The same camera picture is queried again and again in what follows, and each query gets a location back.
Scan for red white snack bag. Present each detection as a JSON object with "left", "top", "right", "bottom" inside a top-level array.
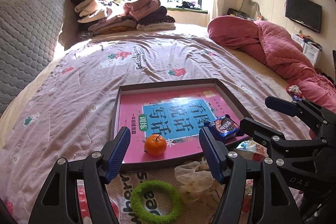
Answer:
[{"left": 233, "top": 139, "right": 268, "bottom": 161}]

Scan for blue cookie packet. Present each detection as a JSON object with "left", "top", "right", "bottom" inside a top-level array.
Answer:
[{"left": 204, "top": 114, "right": 244, "bottom": 143}]

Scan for beige mesh drawstring bag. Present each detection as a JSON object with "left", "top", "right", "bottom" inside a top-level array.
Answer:
[{"left": 174, "top": 158, "right": 224, "bottom": 209}]

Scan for green fuzzy ring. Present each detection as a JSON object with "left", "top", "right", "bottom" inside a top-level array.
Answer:
[{"left": 129, "top": 179, "right": 184, "bottom": 224}]

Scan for small toys on bed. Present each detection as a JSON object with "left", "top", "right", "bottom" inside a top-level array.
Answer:
[{"left": 286, "top": 85, "right": 305, "bottom": 101}]

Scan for white storage drawers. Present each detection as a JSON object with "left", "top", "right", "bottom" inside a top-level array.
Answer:
[{"left": 291, "top": 34, "right": 322, "bottom": 67}]

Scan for pink quilted blanket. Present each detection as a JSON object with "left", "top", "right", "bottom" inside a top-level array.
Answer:
[{"left": 207, "top": 16, "right": 335, "bottom": 112}]

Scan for pink strawberry bed quilt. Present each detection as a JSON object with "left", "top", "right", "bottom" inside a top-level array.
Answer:
[{"left": 1, "top": 34, "right": 309, "bottom": 223}]

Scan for small orange in tray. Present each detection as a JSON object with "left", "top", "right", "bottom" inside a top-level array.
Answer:
[{"left": 144, "top": 134, "right": 167, "bottom": 156}]

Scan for dark shallow box tray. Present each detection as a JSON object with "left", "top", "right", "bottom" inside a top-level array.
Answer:
[{"left": 110, "top": 78, "right": 254, "bottom": 171}]

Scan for grey quilted headboard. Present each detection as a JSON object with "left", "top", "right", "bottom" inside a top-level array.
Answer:
[{"left": 1, "top": 0, "right": 79, "bottom": 113}]

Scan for folded clothes pile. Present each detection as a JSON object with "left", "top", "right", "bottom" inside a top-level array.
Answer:
[{"left": 71, "top": 0, "right": 176, "bottom": 37}]

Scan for black wall television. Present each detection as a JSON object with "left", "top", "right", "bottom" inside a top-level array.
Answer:
[{"left": 285, "top": 0, "right": 322, "bottom": 33}]

